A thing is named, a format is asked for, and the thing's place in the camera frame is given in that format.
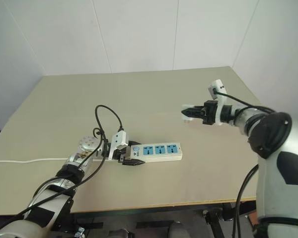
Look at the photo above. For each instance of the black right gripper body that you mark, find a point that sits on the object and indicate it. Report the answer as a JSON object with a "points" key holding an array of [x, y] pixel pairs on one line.
{"points": [[209, 111]]}

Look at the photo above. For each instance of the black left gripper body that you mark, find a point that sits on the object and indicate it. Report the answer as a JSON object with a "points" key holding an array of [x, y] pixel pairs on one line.
{"points": [[121, 155]]}

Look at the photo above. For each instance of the white charger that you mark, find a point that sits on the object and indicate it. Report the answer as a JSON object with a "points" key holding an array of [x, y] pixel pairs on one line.
{"points": [[187, 120]]}

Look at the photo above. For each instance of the white power strip blue sockets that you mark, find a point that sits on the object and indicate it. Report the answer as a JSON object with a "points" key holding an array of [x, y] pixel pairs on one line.
{"points": [[161, 151]]}

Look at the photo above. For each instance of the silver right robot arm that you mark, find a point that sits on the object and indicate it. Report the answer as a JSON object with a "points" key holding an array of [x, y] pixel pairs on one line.
{"points": [[270, 158]]}

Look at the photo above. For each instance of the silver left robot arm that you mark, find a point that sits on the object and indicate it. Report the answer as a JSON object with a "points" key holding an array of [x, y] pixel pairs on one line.
{"points": [[52, 196]]}

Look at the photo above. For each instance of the dark rounded shape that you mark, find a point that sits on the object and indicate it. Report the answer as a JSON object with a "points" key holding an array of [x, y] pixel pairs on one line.
{"points": [[121, 234]]}

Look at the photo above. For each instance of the grey rounded shape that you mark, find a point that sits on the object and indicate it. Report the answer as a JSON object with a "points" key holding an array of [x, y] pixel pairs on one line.
{"points": [[176, 230]]}

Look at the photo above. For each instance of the orange floor object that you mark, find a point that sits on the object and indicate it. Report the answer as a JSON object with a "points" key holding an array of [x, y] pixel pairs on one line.
{"points": [[252, 219]]}

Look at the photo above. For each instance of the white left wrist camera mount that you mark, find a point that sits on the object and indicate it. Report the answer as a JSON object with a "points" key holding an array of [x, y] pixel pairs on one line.
{"points": [[119, 138]]}

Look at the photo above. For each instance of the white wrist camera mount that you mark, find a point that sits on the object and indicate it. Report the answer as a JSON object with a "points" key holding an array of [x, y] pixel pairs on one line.
{"points": [[219, 85], [119, 138]]}

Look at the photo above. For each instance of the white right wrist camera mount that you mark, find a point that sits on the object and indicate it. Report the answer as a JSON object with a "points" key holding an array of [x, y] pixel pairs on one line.
{"points": [[219, 85]]}

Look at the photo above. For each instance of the black table frame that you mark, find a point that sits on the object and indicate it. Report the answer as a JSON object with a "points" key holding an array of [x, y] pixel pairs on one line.
{"points": [[213, 210]]}

